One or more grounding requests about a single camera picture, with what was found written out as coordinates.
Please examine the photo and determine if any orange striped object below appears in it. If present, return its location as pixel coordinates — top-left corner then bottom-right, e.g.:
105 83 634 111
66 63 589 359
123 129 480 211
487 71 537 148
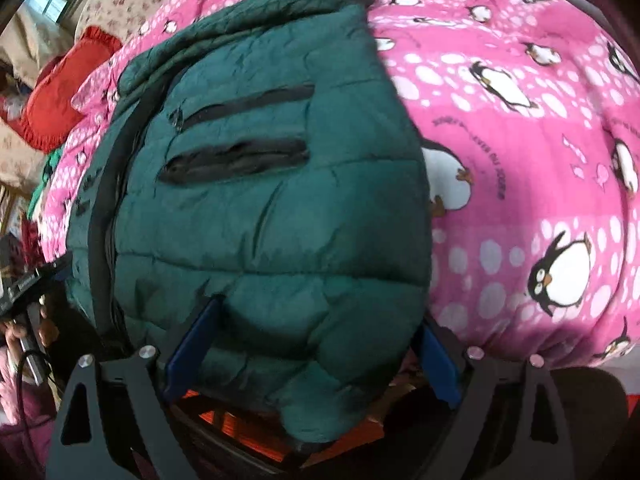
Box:
171 390 384 470

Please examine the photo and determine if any pink penguin print blanket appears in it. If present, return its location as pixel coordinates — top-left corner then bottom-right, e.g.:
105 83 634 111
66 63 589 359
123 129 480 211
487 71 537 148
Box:
39 0 639 366

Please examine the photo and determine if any red ruffled pillow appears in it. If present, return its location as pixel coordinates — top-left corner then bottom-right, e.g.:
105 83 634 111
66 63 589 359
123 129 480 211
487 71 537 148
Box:
1 26 122 153

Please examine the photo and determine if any dark green puffer jacket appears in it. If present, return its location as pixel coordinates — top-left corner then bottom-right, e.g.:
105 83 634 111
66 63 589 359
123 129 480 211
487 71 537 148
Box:
66 0 431 444

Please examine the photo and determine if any green cloth at left edge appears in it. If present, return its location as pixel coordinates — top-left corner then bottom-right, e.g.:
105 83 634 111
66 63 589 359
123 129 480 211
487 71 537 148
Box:
26 146 63 221

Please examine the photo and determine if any beige floral bed sheet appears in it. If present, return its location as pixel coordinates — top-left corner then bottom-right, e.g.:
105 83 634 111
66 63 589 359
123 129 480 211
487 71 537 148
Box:
1 0 172 198

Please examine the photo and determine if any person's hand on handle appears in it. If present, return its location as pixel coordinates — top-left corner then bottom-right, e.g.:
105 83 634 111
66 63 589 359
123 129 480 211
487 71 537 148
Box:
1 295 60 361

